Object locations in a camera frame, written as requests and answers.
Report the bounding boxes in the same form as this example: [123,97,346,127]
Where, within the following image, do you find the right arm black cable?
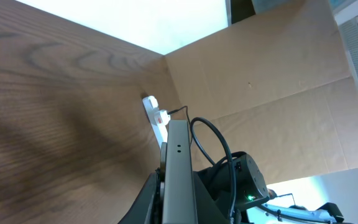
[189,116,237,222]

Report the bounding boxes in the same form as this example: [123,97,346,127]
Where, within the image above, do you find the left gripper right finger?
[193,172,229,224]

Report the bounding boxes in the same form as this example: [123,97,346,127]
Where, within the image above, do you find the cardboard panel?
[166,0,358,184]

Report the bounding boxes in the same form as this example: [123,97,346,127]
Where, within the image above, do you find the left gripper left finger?
[119,172,162,224]

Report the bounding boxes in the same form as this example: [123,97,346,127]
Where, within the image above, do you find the white power strip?
[142,96,170,148]

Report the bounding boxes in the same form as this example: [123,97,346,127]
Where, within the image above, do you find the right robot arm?
[197,152,344,223]

